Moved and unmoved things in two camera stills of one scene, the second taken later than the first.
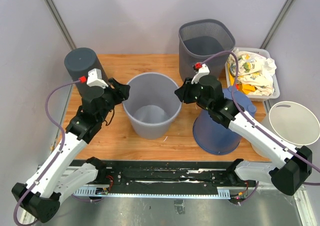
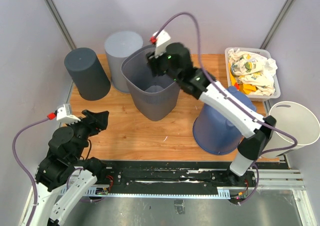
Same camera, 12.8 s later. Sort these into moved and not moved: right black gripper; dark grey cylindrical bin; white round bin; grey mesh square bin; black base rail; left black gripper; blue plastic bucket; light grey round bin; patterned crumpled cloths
Moved: left black gripper; grey mesh square bin; light grey round bin; right black gripper
Not moved: patterned crumpled cloths; white round bin; dark grey cylindrical bin; black base rail; blue plastic bucket
